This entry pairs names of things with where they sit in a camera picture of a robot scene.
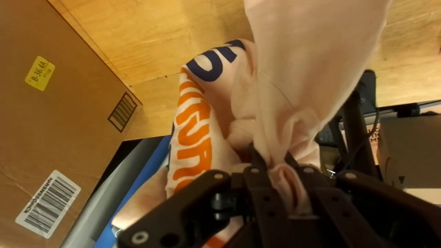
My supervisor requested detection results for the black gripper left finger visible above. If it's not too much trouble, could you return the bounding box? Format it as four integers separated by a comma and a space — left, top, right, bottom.
248, 145, 267, 176

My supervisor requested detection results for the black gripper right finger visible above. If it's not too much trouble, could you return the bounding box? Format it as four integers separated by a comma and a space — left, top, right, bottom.
285, 152, 304, 178

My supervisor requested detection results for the peach shirt with orange print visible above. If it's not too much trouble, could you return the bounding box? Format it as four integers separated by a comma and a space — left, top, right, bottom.
111, 0, 392, 248

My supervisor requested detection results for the large cardboard box on table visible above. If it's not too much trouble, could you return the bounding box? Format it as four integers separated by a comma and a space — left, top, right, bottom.
0, 0, 139, 248

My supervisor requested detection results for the black camera stand pole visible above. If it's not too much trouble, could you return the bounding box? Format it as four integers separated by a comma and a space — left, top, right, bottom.
315, 70, 438, 174

